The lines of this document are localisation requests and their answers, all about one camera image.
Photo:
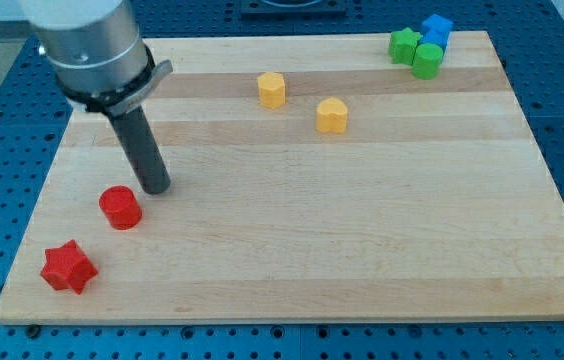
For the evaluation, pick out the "red cylinder block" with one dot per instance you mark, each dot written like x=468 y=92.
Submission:
x=120 y=207

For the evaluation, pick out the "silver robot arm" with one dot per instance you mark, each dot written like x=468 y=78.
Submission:
x=97 y=52

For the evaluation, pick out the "green star block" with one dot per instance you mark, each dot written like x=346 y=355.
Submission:
x=402 y=46

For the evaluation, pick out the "red star block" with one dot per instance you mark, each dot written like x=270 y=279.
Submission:
x=68 y=267

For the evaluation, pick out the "wooden board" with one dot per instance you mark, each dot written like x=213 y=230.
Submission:
x=435 y=205

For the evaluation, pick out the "yellow heart block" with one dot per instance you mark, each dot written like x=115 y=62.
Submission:
x=331 y=116

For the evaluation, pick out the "yellow hexagon block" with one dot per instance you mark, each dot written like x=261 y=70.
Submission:
x=271 y=90

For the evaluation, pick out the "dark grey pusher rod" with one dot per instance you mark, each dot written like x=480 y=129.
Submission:
x=139 y=145

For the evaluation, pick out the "green cylinder block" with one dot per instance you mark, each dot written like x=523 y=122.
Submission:
x=427 y=61

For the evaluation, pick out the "blue block behind green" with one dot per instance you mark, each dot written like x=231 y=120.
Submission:
x=437 y=38

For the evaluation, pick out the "blue cube block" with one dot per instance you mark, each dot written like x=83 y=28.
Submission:
x=438 y=24

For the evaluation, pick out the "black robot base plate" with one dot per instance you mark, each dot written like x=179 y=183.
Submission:
x=257 y=8

